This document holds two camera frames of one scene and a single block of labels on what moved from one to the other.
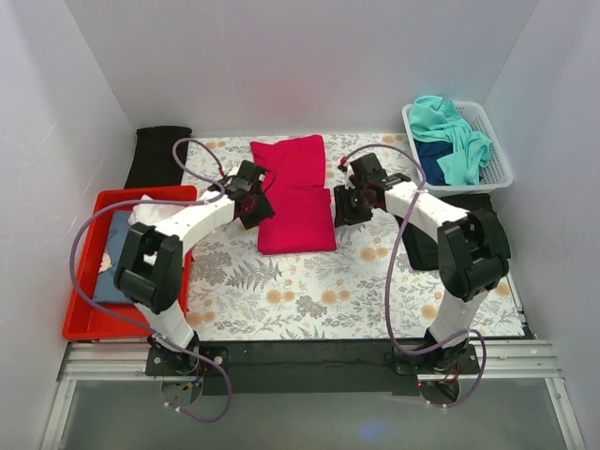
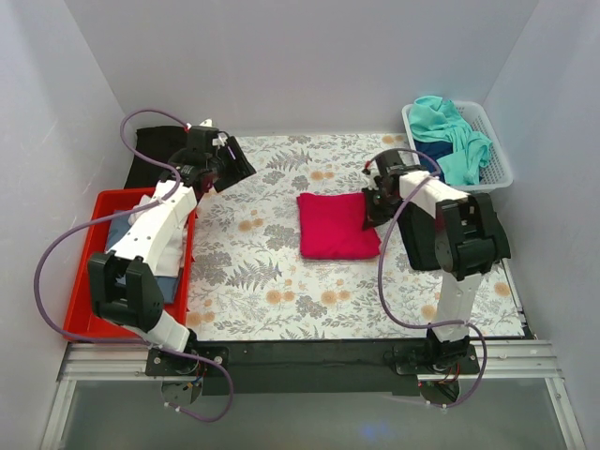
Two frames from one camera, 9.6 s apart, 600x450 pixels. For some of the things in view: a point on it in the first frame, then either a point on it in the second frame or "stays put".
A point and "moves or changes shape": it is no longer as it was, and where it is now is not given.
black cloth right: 421,245 stays put
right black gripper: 347,209 -> 375,202
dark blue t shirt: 429,153 stays put
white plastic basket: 495,173 stays put
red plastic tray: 95,321 stays put
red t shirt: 303,220 moves or changes shape
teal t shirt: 431,118 stays put
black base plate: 314,367 stays put
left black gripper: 258,212 -> 230,162
